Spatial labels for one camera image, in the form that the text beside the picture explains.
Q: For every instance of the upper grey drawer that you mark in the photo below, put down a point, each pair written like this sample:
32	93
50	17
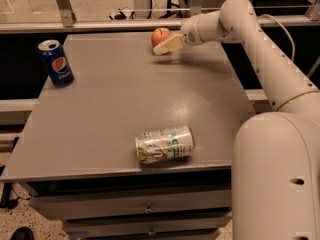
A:
96	205

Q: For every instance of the grey drawer cabinet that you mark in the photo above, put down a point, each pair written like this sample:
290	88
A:
80	139

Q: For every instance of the red apple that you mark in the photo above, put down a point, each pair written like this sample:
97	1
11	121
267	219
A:
159	35

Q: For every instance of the blue pepsi can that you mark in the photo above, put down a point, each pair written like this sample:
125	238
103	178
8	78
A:
55	62

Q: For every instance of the grey metal railing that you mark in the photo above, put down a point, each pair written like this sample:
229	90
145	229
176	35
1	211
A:
131	25

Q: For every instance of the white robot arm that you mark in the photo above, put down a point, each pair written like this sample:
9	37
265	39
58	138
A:
276	157

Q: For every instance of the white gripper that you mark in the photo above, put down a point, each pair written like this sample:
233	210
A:
190	33

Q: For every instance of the black shoe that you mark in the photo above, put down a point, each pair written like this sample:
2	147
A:
22	233

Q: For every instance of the white green 7up can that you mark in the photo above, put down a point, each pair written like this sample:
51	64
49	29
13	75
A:
164	145

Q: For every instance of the grey drawer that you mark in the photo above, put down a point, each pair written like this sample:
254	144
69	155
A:
96	205
149	226

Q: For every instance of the lower grey drawer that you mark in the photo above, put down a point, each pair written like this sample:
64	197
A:
149	226

